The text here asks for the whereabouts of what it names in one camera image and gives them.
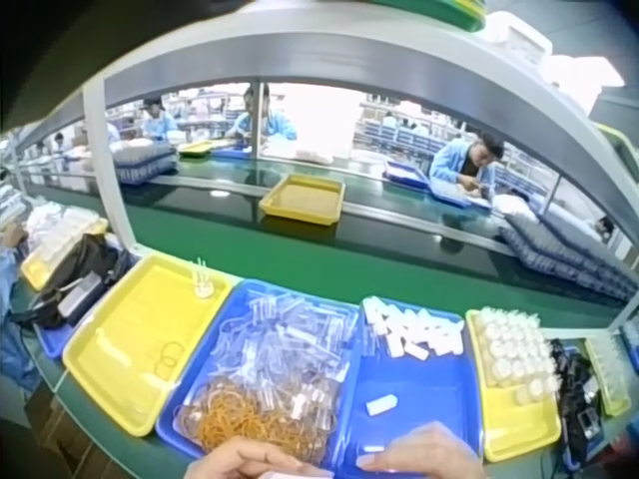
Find small blue tray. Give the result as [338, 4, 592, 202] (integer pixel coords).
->
[33, 298, 104, 361]

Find black bag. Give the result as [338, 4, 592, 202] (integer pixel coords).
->
[27, 233, 134, 330]

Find person's right hand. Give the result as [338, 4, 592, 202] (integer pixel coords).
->
[355, 421, 481, 479]

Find heap of clear plastic tubes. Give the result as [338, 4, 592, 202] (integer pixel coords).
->
[212, 287, 361, 428]

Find green conveyor belt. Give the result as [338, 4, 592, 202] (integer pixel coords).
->
[19, 157, 639, 330]

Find yellow tray with clear bottles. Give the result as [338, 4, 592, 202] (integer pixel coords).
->
[464, 307, 564, 464]

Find blue work tray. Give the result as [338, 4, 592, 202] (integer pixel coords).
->
[382, 160, 432, 191]
[429, 180, 494, 210]

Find loose rubber bands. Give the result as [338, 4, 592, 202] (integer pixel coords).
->
[152, 340, 187, 379]

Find blue tray with white caps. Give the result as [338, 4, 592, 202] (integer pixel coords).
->
[334, 295, 484, 479]

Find green tray on shelf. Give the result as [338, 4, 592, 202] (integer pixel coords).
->
[393, 0, 488, 34]

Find single white plastic cap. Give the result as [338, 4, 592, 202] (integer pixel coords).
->
[365, 395, 399, 416]

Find white foam boxes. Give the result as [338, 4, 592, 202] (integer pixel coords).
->
[481, 10, 628, 117]

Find light green tray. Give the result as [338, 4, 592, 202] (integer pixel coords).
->
[582, 334, 634, 418]

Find clear holder with sticks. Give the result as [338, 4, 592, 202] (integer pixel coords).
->
[191, 257, 217, 301]

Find grey workbench frame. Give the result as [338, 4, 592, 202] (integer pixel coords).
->
[9, 17, 639, 330]

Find yellow green tray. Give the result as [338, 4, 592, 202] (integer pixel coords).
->
[177, 139, 217, 158]

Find stack of clear part trays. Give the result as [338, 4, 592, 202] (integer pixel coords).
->
[111, 141, 181, 187]

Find person's left hand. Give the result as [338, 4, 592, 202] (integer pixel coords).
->
[186, 434, 335, 479]

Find yellow tray with clear parts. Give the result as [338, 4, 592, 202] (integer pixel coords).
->
[19, 207, 110, 292]

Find stack of blue part trays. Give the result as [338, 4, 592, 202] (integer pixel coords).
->
[497, 210, 639, 304]

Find black device with cables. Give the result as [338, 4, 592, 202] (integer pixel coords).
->
[547, 337, 603, 473]

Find blue tray with clear tubes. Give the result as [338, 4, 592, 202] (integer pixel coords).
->
[155, 277, 364, 463]

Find yellow tray on conveyor belt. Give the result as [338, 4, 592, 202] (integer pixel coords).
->
[258, 173, 347, 228]

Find heap of orange rubber bands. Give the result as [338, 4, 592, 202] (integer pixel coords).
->
[192, 377, 333, 451]

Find large empty yellow tray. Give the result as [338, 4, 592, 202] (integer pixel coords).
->
[61, 252, 237, 439]

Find group of clear bottles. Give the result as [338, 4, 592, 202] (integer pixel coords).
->
[473, 305, 559, 406]

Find group of white plastic caps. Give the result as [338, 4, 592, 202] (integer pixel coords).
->
[359, 296, 466, 361]

